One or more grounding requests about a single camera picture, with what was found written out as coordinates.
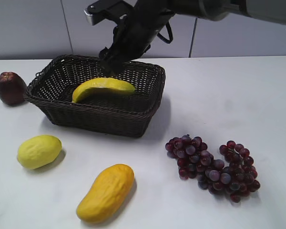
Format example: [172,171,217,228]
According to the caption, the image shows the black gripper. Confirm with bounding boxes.
[99,0,175,76]

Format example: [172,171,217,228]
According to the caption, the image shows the yellow banana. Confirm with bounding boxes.
[71,77,135,103]

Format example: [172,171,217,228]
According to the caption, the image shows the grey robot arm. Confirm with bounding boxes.
[99,0,286,76]

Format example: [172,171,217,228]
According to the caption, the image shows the black woven basket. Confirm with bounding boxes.
[24,55,166,137]

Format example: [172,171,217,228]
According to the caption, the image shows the dark red apple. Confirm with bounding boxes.
[0,72,27,106]

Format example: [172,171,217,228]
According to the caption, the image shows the pale yellow mango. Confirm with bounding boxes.
[17,135,62,170]

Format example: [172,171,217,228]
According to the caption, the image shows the orange mango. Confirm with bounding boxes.
[76,164,134,224]

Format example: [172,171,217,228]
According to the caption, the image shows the purple grape bunch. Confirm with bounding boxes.
[165,135,261,203]

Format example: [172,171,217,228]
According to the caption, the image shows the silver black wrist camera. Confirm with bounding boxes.
[84,0,133,26]

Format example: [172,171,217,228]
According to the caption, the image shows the black cable loop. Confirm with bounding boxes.
[156,21,174,44]

